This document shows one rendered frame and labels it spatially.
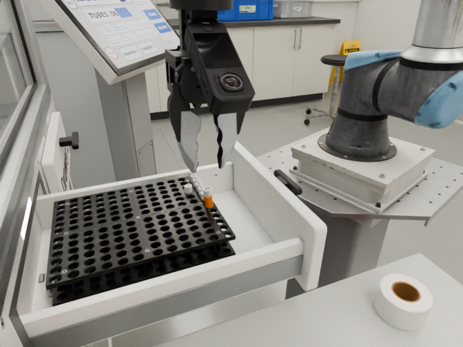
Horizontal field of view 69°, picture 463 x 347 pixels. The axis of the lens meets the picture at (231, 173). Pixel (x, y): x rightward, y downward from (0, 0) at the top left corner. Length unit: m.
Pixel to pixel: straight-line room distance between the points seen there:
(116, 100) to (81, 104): 0.76
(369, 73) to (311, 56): 3.24
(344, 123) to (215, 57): 0.52
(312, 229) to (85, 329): 0.28
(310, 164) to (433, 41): 0.35
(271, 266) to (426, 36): 0.49
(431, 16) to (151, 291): 0.62
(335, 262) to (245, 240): 0.47
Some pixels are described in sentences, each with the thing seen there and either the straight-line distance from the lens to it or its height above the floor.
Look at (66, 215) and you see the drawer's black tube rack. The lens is 0.53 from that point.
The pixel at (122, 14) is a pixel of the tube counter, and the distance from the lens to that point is 1.30.
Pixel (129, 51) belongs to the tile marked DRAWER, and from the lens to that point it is 1.17.
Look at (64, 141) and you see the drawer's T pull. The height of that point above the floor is 0.91.
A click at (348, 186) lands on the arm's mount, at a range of 0.80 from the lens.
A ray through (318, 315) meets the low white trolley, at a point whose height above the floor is 0.76.
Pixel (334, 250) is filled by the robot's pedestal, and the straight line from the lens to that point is 0.95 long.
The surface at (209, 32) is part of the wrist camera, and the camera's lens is 0.39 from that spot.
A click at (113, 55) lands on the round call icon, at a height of 1.01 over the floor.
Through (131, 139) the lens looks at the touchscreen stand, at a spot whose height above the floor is 0.67.
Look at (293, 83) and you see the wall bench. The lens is 3.97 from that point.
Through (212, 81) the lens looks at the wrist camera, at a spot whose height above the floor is 1.10.
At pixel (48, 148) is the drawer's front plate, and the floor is 0.93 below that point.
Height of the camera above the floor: 1.18
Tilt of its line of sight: 29 degrees down
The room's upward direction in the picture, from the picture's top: straight up
